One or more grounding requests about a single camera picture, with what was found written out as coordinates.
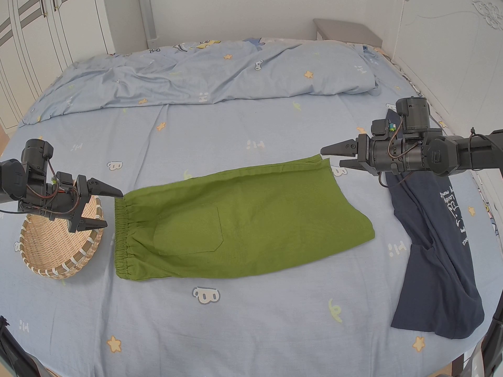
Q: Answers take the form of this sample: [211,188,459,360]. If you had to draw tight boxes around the bed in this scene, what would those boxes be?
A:
[0,0,503,377]

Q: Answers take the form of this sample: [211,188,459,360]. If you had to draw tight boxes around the white wardrobe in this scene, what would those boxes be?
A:
[0,0,117,132]

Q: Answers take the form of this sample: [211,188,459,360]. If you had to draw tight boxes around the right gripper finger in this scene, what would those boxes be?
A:
[321,139,360,158]
[339,159,379,176]

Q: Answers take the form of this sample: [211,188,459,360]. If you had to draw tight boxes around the green shorts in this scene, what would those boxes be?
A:
[114,153,376,281]

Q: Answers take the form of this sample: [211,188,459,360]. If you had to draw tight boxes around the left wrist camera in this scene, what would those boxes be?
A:
[55,171,76,191]

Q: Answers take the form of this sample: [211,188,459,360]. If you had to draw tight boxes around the round woven basket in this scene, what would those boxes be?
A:
[20,195,106,280]

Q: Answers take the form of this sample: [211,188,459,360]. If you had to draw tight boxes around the pale blue quilt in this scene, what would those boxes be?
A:
[21,38,382,126]

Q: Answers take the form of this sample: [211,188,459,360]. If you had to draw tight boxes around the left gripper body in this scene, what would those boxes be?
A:
[29,174,89,233]

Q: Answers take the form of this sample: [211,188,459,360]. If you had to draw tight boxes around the dark blue T-shirt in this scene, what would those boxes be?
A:
[383,108,485,340]

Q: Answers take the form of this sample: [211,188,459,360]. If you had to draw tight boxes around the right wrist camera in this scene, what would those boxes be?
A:
[371,119,396,137]

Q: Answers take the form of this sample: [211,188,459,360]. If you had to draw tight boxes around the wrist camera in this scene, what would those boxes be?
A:
[55,171,76,191]
[371,119,396,137]

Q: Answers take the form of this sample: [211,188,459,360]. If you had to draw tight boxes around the grey bedside table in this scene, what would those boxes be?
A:
[312,18,384,49]

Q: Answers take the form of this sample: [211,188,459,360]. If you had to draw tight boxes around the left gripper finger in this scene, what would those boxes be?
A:
[76,216,109,234]
[87,177,124,200]

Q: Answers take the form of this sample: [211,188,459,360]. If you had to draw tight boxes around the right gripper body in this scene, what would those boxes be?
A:
[356,134,430,174]

